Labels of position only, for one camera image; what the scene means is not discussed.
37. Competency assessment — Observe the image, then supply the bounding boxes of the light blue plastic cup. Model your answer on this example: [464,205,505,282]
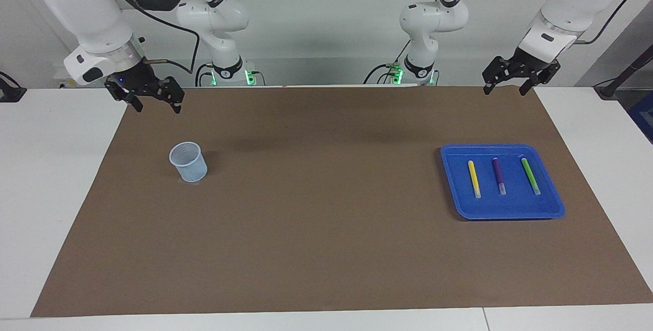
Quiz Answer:
[169,141,208,183]

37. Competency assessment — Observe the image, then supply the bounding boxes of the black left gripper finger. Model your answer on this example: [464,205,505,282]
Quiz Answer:
[519,61,561,96]
[482,56,517,95]

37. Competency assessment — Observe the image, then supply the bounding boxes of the purple pen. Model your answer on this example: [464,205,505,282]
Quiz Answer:
[491,157,507,195]

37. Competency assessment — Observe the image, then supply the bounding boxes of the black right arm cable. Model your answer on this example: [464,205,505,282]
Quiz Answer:
[107,0,199,74]

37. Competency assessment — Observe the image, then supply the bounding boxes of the black stand pole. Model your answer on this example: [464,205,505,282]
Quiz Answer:
[594,45,653,99]

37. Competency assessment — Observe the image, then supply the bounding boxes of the dark blue box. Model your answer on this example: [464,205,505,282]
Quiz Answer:
[627,91,653,144]

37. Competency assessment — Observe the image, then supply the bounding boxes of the blue plastic tray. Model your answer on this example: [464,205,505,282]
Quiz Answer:
[440,143,566,220]

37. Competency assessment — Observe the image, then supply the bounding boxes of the brown table mat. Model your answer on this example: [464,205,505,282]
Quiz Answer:
[31,85,653,318]

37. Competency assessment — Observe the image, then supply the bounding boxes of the black base cable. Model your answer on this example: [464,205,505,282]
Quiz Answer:
[195,62,215,87]
[363,39,411,85]

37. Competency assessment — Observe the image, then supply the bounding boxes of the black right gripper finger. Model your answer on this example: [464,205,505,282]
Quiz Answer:
[105,82,144,113]
[152,76,185,115]

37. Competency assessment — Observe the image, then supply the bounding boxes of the green pen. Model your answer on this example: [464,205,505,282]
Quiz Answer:
[519,156,542,196]

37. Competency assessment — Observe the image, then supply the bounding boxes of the black table clamp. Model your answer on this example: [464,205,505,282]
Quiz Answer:
[0,71,27,103]

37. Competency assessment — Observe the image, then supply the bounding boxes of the yellow pen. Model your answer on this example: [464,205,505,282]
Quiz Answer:
[467,160,482,199]

